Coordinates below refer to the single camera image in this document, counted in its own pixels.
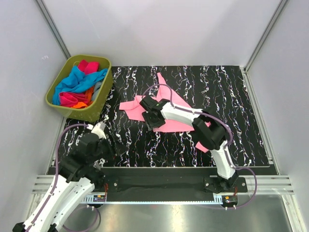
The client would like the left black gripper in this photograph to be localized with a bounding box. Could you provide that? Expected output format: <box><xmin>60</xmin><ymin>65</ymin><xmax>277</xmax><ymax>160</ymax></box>
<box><xmin>88</xmin><ymin>133</ymin><xmax>129</xmax><ymax>163</ymax></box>

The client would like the light pink t-shirt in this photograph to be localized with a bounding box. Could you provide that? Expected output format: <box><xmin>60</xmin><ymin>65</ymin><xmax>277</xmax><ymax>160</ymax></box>
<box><xmin>119</xmin><ymin>72</ymin><xmax>211</xmax><ymax>154</ymax></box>

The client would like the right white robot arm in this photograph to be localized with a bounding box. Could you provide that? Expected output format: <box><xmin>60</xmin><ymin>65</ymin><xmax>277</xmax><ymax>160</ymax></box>
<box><xmin>140</xmin><ymin>96</ymin><xmax>241</xmax><ymax>193</ymax></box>

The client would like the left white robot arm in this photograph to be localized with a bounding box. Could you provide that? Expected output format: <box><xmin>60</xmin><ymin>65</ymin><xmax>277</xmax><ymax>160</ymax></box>
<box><xmin>13</xmin><ymin>132</ymin><xmax>126</xmax><ymax>232</ymax></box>

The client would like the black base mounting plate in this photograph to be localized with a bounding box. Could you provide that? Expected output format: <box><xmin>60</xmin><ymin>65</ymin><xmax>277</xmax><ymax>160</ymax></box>
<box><xmin>47</xmin><ymin>165</ymin><xmax>276</xmax><ymax>203</ymax></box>

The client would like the olive green plastic bin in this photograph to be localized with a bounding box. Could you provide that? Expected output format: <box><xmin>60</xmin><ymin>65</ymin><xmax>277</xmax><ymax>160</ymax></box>
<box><xmin>45</xmin><ymin>55</ymin><xmax>113</xmax><ymax>122</ymax></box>

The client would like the orange t-shirt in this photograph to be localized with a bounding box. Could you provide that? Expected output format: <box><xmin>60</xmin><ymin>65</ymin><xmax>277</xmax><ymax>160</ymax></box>
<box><xmin>72</xmin><ymin>86</ymin><xmax>94</xmax><ymax>109</ymax></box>

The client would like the grey t-shirt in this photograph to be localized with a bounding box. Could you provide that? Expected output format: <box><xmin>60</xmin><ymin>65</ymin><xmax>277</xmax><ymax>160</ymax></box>
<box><xmin>91</xmin><ymin>81</ymin><xmax>102</xmax><ymax>101</ymax></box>

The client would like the magenta t-shirt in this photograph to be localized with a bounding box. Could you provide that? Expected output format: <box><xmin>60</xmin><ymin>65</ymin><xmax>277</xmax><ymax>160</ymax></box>
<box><xmin>59</xmin><ymin>60</ymin><xmax>99</xmax><ymax>108</ymax></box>

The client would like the blue t-shirt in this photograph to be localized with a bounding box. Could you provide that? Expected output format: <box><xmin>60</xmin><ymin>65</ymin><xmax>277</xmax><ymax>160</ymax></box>
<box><xmin>52</xmin><ymin>66</ymin><xmax>108</xmax><ymax>105</ymax></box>

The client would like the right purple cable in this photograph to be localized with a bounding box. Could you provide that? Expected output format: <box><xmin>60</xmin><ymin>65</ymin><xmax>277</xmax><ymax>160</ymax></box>
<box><xmin>141</xmin><ymin>84</ymin><xmax>258</xmax><ymax>210</ymax></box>

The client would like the purple cable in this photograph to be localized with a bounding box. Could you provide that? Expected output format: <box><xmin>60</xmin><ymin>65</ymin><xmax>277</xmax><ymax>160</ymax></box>
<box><xmin>141</xmin><ymin>84</ymin><xmax>258</xmax><ymax>210</ymax></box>
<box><xmin>31</xmin><ymin>123</ymin><xmax>102</xmax><ymax>232</ymax></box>

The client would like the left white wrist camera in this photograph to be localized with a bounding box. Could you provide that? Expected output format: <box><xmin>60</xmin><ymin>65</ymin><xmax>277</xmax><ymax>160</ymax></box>
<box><xmin>86</xmin><ymin>122</ymin><xmax>107</xmax><ymax>139</ymax></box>

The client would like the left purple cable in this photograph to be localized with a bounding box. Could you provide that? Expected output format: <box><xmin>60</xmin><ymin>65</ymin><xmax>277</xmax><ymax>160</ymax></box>
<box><xmin>31</xmin><ymin>123</ymin><xmax>102</xmax><ymax>232</ymax></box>

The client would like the aluminium frame rail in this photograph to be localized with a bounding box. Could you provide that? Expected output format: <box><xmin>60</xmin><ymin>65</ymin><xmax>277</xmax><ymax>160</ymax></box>
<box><xmin>32</xmin><ymin>175</ymin><xmax>295</xmax><ymax>194</ymax></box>

